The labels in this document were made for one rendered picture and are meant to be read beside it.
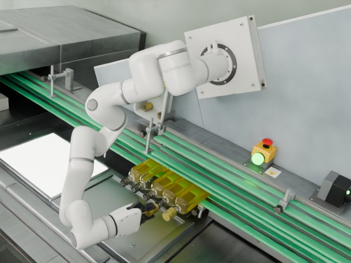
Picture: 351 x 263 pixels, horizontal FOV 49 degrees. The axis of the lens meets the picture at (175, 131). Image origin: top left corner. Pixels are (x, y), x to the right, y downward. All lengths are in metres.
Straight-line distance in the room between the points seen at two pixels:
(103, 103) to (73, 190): 0.31
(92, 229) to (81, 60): 1.31
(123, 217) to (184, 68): 0.52
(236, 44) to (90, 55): 1.18
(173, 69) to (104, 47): 1.30
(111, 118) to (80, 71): 1.08
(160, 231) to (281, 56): 0.79
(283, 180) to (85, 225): 0.71
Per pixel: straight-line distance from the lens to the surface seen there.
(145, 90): 1.24
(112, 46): 2.49
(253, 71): 1.41
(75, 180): 1.33
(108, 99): 1.30
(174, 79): 1.19
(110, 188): 1.68
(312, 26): 1.38
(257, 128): 1.53
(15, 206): 1.64
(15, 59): 2.09
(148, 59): 1.23
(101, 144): 1.37
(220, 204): 1.56
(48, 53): 2.19
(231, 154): 1.52
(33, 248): 1.50
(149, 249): 1.44
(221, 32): 1.44
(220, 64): 1.38
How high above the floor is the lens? 2.05
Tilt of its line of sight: 48 degrees down
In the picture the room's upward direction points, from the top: 116 degrees counter-clockwise
